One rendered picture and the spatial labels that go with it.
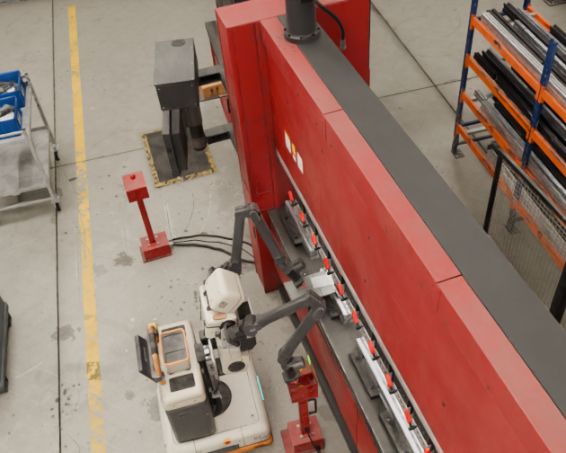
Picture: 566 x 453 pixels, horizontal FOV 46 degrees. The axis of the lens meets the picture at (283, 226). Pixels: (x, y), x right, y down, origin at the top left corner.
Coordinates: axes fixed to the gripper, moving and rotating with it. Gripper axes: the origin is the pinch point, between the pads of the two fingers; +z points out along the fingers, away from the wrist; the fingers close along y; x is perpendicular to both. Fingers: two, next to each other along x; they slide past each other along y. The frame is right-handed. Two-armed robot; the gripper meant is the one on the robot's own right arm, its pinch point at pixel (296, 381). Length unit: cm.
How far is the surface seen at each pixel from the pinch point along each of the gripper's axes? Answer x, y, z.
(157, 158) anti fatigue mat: 327, -79, 60
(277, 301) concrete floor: 122, -9, 80
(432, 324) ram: -66, 72, -109
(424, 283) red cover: -60, 74, -127
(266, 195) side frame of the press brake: 133, 19, -18
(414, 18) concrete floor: 497, 243, 141
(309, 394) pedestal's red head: -4.5, 3.8, 10.1
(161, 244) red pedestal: 200, -84, 48
